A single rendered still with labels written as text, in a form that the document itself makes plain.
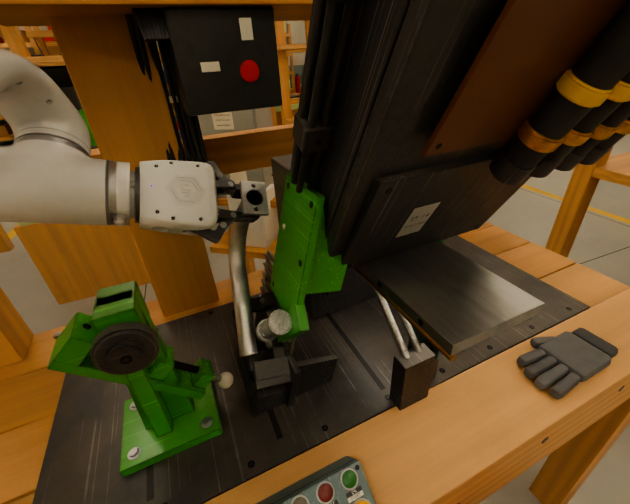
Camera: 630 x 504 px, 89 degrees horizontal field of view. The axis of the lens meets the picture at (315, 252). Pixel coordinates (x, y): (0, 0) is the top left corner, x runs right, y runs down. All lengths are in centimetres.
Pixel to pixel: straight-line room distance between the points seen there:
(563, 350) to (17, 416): 103
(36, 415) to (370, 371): 63
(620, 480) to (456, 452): 131
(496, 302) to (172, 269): 67
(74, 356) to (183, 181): 26
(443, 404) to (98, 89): 81
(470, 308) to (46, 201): 53
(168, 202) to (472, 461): 57
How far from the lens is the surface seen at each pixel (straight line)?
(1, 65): 43
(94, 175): 47
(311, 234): 43
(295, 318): 49
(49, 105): 51
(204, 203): 48
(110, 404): 75
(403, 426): 62
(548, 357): 77
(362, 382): 66
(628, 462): 195
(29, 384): 93
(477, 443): 63
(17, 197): 48
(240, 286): 59
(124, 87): 73
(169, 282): 86
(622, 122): 55
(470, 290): 51
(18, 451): 82
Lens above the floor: 143
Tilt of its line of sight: 31 degrees down
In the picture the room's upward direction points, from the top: 4 degrees counter-clockwise
